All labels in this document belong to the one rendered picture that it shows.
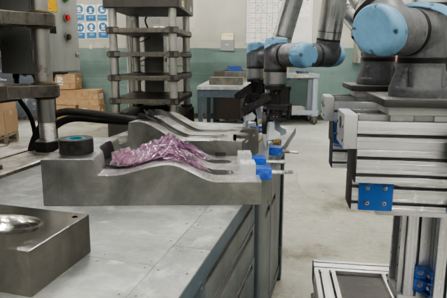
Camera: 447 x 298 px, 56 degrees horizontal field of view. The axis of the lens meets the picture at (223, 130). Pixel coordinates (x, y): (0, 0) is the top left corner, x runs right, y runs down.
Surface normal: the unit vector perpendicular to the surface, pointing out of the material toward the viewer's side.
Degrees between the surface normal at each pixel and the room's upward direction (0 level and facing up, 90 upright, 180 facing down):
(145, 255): 0
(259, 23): 90
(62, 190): 90
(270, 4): 90
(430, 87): 72
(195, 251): 0
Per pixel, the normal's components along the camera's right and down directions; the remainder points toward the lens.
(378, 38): -0.80, 0.18
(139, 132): -0.27, 0.16
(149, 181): 0.03, 0.17
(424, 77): -0.25, -0.14
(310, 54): 0.54, 0.14
